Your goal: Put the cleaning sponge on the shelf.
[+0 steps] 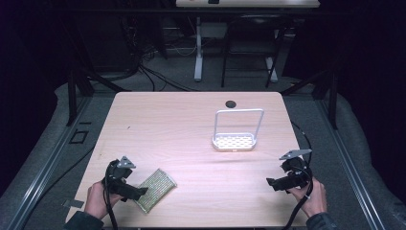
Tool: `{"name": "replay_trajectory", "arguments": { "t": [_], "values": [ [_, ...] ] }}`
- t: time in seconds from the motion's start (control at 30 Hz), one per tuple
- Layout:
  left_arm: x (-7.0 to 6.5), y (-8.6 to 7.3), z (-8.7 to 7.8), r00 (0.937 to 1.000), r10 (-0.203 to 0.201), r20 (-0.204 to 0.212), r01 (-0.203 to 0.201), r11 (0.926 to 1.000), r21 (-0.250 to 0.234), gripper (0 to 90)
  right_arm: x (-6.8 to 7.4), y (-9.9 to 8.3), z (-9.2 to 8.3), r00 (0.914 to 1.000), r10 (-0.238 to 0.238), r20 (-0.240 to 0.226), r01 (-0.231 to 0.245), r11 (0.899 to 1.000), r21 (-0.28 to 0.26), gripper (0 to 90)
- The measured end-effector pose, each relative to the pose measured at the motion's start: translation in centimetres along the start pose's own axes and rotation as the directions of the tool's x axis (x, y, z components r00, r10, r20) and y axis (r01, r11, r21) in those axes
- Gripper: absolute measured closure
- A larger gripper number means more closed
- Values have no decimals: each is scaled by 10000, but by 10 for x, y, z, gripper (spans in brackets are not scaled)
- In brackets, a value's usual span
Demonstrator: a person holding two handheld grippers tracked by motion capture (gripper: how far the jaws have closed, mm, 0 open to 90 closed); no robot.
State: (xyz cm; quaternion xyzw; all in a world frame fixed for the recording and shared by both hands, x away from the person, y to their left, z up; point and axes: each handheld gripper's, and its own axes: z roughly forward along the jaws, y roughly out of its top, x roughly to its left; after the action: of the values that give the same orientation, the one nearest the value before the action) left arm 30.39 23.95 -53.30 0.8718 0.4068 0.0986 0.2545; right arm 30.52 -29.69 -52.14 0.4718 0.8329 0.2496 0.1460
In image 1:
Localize person's left hand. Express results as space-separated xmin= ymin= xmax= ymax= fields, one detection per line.
xmin=83 ymin=180 xmax=124 ymax=220

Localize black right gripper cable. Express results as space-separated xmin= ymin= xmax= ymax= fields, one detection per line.
xmin=282 ymin=123 xmax=314 ymax=230

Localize white background desk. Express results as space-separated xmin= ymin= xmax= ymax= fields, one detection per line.
xmin=175 ymin=0 xmax=321 ymax=82

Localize green scouring sponge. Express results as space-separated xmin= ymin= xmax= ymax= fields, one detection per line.
xmin=133 ymin=168 xmax=178 ymax=215

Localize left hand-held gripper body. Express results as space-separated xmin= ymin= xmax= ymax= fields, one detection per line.
xmin=104 ymin=155 xmax=137 ymax=196

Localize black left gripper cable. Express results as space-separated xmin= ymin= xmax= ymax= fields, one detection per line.
xmin=102 ymin=180 xmax=120 ymax=230

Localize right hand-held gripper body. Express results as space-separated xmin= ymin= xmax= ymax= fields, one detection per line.
xmin=279 ymin=149 xmax=313 ymax=190

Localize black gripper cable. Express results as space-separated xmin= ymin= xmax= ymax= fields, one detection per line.
xmin=282 ymin=123 xmax=314 ymax=230
xmin=102 ymin=180 xmax=120 ymax=230

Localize black chair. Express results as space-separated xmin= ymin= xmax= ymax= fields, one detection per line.
xmin=220 ymin=13 xmax=290 ymax=89

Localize white perforated sponge rack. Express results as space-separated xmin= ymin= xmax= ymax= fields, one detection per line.
xmin=212 ymin=108 xmax=265 ymax=152

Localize bundle of floor cables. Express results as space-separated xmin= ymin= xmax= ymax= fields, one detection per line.
xmin=119 ymin=15 xmax=200 ymax=94

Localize grey tape strip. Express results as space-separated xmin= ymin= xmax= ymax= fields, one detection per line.
xmin=61 ymin=198 xmax=85 ymax=209

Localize person's right hand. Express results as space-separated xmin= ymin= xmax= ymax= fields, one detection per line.
xmin=286 ymin=176 xmax=328 ymax=219

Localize black metal stand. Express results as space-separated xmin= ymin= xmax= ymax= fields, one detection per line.
xmin=65 ymin=61 xmax=132 ymax=127
xmin=280 ymin=61 xmax=340 ymax=130

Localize aluminium floor rail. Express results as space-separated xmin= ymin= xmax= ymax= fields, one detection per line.
xmin=314 ymin=99 xmax=386 ymax=230
xmin=6 ymin=95 xmax=94 ymax=230

